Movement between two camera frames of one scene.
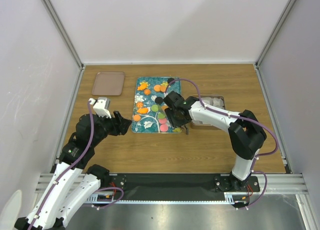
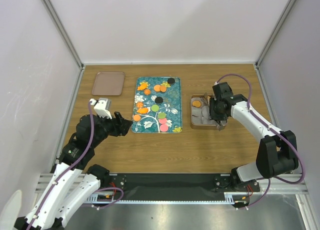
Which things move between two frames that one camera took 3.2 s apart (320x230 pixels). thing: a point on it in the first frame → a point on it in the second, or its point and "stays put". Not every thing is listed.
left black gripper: (120, 124) stays put
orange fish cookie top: (142, 87) stays put
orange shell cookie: (137, 117) stays put
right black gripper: (169, 113) → (214, 115)
